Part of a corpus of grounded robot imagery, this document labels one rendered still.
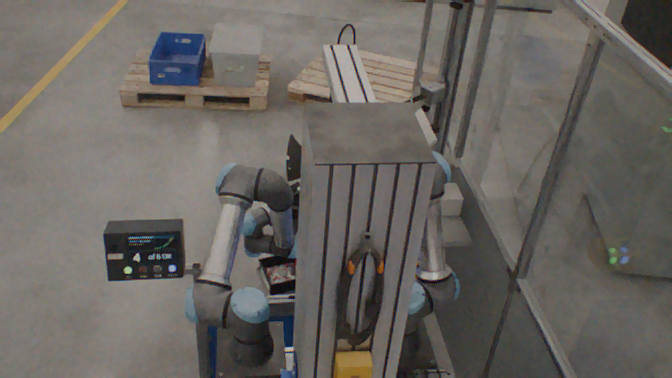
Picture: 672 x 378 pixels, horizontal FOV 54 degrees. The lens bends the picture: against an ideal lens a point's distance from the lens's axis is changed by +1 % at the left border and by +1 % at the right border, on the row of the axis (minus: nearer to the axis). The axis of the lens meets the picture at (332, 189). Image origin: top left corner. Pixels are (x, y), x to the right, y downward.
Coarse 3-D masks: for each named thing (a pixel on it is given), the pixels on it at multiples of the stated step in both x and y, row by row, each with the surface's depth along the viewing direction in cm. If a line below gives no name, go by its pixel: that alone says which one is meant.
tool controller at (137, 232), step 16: (112, 224) 229; (128, 224) 229; (144, 224) 229; (160, 224) 230; (176, 224) 230; (112, 240) 223; (128, 240) 224; (144, 240) 225; (160, 240) 226; (176, 240) 227; (112, 256) 225; (128, 256) 226; (144, 256) 227; (160, 256) 228; (176, 256) 229; (112, 272) 228; (160, 272) 230; (176, 272) 231
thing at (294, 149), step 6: (294, 138) 299; (288, 144) 304; (294, 144) 298; (300, 144) 292; (288, 150) 304; (294, 150) 298; (300, 150) 292; (294, 156) 298; (300, 156) 292; (288, 162) 304; (294, 162) 299; (300, 162) 294; (294, 168) 300; (300, 168) 296; (288, 174) 305; (294, 174) 301; (300, 174) 297; (288, 180) 306; (294, 180) 302
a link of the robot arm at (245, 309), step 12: (252, 288) 204; (228, 300) 200; (240, 300) 199; (252, 300) 200; (264, 300) 201; (228, 312) 199; (240, 312) 196; (252, 312) 197; (264, 312) 199; (228, 324) 200; (240, 324) 199; (252, 324) 198; (264, 324) 202; (240, 336) 202; (252, 336) 202; (264, 336) 205
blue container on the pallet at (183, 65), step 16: (160, 32) 572; (176, 32) 574; (160, 48) 573; (176, 48) 582; (192, 48) 583; (160, 64) 529; (176, 64) 529; (192, 64) 530; (160, 80) 537; (176, 80) 538; (192, 80) 538
